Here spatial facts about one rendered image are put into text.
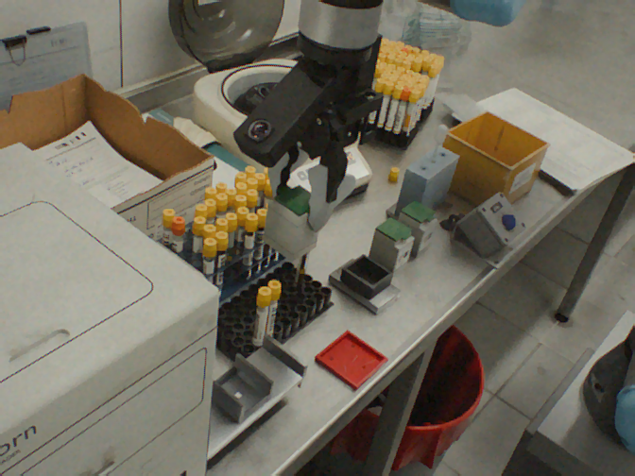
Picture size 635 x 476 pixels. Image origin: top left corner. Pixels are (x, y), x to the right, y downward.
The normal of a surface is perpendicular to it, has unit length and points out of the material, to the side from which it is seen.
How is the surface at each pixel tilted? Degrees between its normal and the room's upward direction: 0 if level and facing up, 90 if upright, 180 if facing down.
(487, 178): 90
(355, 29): 90
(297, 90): 31
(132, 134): 88
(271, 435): 0
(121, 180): 1
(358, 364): 0
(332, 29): 90
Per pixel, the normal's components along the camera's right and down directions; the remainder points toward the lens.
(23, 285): 0.15, -0.77
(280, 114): -0.20, -0.45
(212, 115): -0.74, 0.33
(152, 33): 0.76, 0.49
